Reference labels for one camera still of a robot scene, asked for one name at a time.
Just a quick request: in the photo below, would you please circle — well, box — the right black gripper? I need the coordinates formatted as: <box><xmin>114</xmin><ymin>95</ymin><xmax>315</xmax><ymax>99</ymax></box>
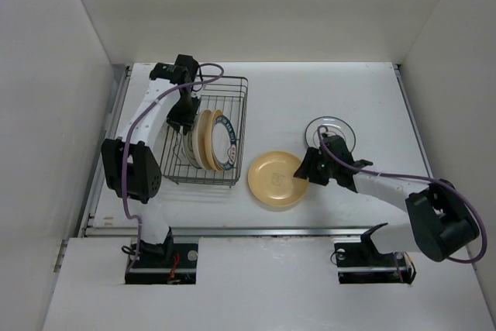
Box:
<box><xmin>293</xmin><ymin>146</ymin><xmax>337</xmax><ymax>186</ymax></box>

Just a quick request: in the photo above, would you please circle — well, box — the cream white plate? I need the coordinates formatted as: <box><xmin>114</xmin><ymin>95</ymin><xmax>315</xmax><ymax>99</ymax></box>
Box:
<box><xmin>192</xmin><ymin>109</ymin><xmax>212</xmax><ymax>171</ymax></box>

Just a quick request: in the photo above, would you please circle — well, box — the white plate green pattern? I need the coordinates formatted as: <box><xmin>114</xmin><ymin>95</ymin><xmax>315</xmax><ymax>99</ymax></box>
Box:
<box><xmin>182</xmin><ymin>132</ymin><xmax>200</xmax><ymax>169</ymax></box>

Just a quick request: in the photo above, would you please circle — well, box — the yellow plate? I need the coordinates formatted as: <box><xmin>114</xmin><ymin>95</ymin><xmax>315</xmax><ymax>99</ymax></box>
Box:
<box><xmin>207</xmin><ymin>109</ymin><xmax>229</xmax><ymax>171</ymax></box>
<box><xmin>247</xmin><ymin>150</ymin><xmax>309</xmax><ymax>210</ymax></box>

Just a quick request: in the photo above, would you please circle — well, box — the white plate green rim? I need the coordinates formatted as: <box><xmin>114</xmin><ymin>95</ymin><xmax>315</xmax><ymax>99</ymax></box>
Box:
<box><xmin>304</xmin><ymin>116</ymin><xmax>357</xmax><ymax>153</ymax></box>

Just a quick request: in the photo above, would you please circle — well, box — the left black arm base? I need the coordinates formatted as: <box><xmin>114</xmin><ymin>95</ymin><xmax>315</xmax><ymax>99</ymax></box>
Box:
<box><xmin>121</xmin><ymin>229</ymin><xmax>198</xmax><ymax>285</ymax></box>

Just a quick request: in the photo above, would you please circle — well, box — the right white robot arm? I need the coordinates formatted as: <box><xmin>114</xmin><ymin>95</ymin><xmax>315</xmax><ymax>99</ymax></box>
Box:
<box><xmin>294</xmin><ymin>133</ymin><xmax>488</xmax><ymax>264</ymax></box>

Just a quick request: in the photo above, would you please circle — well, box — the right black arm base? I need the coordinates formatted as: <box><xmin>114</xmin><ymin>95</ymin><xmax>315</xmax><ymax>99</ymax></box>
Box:
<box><xmin>329</xmin><ymin>223</ymin><xmax>417</xmax><ymax>285</ymax></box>

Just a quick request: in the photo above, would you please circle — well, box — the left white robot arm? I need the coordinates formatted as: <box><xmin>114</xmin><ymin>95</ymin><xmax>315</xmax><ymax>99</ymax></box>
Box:
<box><xmin>101</xmin><ymin>54</ymin><xmax>201</xmax><ymax>267</ymax></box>

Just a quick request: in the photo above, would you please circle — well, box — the plate with teal lettered band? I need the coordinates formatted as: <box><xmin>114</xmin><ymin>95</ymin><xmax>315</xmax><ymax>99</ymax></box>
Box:
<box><xmin>212</xmin><ymin>115</ymin><xmax>237</xmax><ymax>171</ymax></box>

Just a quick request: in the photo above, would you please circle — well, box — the grey wire dish rack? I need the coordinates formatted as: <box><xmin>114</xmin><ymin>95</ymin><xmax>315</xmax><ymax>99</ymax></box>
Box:
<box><xmin>156</xmin><ymin>76</ymin><xmax>248</xmax><ymax>187</ymax></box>

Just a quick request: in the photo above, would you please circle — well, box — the aluminium table rail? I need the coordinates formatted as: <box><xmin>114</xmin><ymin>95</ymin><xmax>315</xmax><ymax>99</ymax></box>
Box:
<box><xmin>75</xmin><ymin>62</ymin><xmax>429</xmax><ymax>239</ymax></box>

